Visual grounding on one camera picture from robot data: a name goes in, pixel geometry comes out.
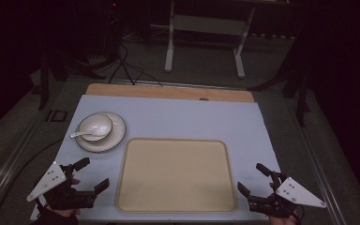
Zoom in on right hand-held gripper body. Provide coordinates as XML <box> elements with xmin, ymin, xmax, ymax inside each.
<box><xmin>247</xmin><ymin>171</ymin><xmax>328</xmax><ymax>219</ymax></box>

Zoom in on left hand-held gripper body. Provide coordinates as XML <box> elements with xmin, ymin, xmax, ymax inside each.
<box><xmin>26</xmin><ymin>160</ymin><xmax>98</xmax><ymax>211</ymax></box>

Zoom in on person's right hand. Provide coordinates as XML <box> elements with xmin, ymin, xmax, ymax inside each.
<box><xmin>267</xmin><ymin>182</ymin><xmax>298</xmax><ymax>225</ymax></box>

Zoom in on white ceramic spoon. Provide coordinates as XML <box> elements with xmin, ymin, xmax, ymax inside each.
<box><xmin>69</xmin><ymin>124</ymin><xmax>112</xmax><ymax>140</ymax></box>

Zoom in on white bowl with dark rim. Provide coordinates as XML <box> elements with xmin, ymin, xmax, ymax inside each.
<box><xmin>78</xmin><ymin>112</ymin><xmax>113</xmax><ymax>143</ymax></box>

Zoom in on white plate with dark rim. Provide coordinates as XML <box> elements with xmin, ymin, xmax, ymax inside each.
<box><xmin>74</xmin><ymin>111</ymin><xmax>128</xmax><ymax>154</ymax></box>

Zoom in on black floor socket box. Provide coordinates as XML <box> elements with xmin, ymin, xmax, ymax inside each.
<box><xmin>45</xmin><ymin>109</ymin><xmax>68</xmax><ymax>123</ymax></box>

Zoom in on beige rectangular tray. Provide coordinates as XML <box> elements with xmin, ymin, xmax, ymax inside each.
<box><xmin>115</xmin><ymin>137</ymin><xmax>239</xmax><ymax>215</ymax></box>

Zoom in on dark metal stand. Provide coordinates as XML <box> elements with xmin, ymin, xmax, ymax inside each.
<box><xmin>247</xmin><ymin>31</ymin><xmax>312</xmax><ymax>128</ymax></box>
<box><xmin>37</xmin><ymin>51</ymin><xmax>106</xmax><ymax>112</ymax></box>

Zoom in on light blue table mat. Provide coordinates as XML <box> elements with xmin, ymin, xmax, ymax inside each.
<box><xmin>29</xmin><ymin>94</ymin><xmax>282</xmax><ymax>223</ymax></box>

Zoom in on black device with red light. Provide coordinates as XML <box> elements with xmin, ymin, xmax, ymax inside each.
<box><xmin>105</xmin><ymin>0</ymin><xmax>122</xmax><ymax>61</ymax></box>

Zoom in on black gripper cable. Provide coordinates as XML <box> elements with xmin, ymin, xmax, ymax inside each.
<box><xmin>292</xmin><ymin>205</ymin><xmax>305</xmax><ymax>225</ymax></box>

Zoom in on metal floor rail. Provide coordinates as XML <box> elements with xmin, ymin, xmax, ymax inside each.
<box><xmin>295</xmin><ymin>129</ymin><xmax>349</xmax><ymax>225</ymax></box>
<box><xmin>0</xmin><ymin>117</ymin><xmax>42</xmax><ymax>208</ymax></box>

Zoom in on long black floor cable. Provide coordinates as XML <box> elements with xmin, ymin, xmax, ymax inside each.
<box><xmin>0</xmin><ymin>138</ymin><xmax>64</xmax><ymax>225</ymax></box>

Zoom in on black floor cables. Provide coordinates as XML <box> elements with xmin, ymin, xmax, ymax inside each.
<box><xmin>108</xmin><ymin>42</ymin><xmax>164</xmax><ymax>87</ymax></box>

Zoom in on white metal stand frame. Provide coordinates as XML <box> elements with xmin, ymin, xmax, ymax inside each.
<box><xmin>164</xmin><ymin>0</ymin><xmax>258</xmax><ymax>80</ymax></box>

